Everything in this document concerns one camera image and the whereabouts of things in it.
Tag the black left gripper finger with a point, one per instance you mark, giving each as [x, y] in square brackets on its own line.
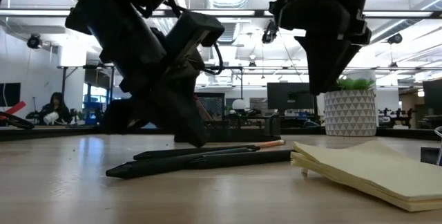
[126, 117]
[179, 106]

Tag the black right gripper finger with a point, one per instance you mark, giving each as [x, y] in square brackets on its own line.
[340, 58]
[314, 58]

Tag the black pen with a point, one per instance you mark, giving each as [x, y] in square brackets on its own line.
[248, 158]
[155, 167]
[193, 151]

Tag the black mesh desk organizer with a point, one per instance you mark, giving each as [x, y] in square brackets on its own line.
[248, 127]

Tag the orange pencil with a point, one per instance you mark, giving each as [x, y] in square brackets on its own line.
[273, 144]

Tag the yellow sticky note pad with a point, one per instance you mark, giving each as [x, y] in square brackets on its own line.
[373, 172]

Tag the black computer monitor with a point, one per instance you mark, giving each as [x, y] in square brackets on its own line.
[290, 96]

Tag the succulent in white pot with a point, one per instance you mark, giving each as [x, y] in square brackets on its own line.
[348, 113]

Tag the person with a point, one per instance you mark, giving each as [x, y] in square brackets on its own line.
[57, 108]

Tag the ceiling mounted camera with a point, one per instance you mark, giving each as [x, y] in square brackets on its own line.
[269, 34]
[394, 38]
[34, 41]

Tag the black aluminium table frame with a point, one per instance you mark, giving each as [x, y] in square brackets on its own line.
[52, 13]

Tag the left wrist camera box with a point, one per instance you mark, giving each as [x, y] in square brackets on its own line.
[200, 27]

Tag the black wall screen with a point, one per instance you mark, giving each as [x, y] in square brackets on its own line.
[9, 94]

